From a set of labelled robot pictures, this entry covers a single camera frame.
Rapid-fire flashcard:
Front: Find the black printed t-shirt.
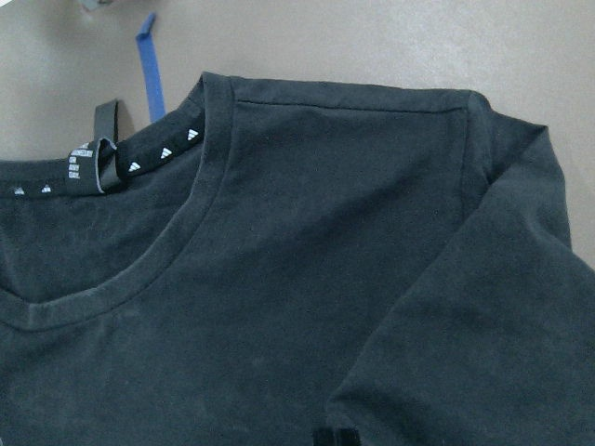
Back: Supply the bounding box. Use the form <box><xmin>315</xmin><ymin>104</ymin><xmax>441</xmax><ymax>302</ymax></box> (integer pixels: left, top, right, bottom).
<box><xmin>1</xmin><ymin>72</ymin><xmax>594</xmax><ymax>445</ymax></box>

